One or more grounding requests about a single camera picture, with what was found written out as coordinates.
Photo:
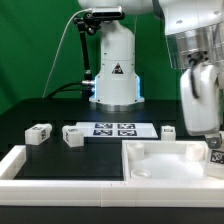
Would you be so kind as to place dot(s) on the white square tabletop part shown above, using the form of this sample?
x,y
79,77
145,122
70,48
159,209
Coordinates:
x,y
164,160

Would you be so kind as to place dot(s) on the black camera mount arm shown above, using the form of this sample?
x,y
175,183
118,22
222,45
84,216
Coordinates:
x,y
86,25

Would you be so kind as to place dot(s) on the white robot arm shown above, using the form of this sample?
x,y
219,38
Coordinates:
x,y
194,31

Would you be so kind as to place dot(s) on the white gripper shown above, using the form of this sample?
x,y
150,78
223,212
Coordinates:
x,y
202,115

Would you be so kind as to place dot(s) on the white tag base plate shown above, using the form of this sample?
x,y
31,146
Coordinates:
x,y
117,130

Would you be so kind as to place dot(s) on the white U-shaped fence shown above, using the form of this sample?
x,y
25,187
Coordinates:
x,y
208,192

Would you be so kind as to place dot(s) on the grey camera on mount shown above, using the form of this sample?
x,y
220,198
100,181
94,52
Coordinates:
x,y
107,12

